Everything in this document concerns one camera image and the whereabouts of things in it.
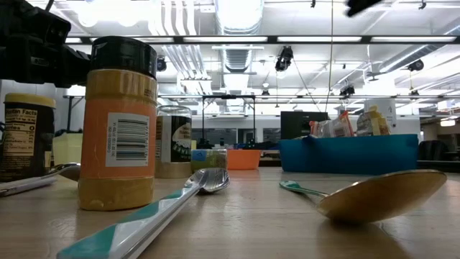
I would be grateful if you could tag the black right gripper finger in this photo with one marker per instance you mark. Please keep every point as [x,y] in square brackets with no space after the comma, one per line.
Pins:
[361,6]

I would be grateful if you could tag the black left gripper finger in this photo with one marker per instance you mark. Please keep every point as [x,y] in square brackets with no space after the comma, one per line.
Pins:
[77,66]

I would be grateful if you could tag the orange spice bottle black cap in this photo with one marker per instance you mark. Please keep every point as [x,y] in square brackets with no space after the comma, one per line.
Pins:
[118,144]

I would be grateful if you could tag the dark jar yellow lid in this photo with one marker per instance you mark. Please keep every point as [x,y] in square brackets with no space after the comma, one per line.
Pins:
[25,144]

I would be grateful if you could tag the red ramen packet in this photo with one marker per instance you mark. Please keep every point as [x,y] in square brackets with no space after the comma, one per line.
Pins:
[332,127]

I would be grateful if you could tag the clear glass seasoning jar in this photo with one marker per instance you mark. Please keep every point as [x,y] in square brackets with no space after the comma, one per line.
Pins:
[176,144]

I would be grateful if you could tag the green-labelled spice bottle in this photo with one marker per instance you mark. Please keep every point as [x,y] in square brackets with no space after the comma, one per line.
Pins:
[212,160]

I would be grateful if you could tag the strip light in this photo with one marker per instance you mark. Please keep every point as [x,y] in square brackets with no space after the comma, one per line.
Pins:
[413,39]
[320,39]

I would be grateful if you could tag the yellow plastic bin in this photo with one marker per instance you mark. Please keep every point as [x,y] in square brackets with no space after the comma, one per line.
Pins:
[68,149]

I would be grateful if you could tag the black display screen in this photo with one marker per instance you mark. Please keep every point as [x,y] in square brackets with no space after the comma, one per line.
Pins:
[298,124]

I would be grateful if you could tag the blue plastic bin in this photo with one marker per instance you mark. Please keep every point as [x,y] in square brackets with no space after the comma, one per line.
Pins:
[348,154]

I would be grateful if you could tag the black office chair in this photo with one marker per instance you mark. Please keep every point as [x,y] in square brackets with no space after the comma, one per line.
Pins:
[431,151]

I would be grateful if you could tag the orange plastic bowl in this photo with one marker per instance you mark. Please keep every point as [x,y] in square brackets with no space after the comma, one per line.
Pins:
[244,160]

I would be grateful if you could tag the hanging ceiling camera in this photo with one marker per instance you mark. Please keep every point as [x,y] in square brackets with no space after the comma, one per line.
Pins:
[417,65]
[161,64]
[285,57]
[348,90]

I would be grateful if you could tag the ceiling air duct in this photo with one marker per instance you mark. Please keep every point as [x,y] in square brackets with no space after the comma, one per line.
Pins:
[239,18]

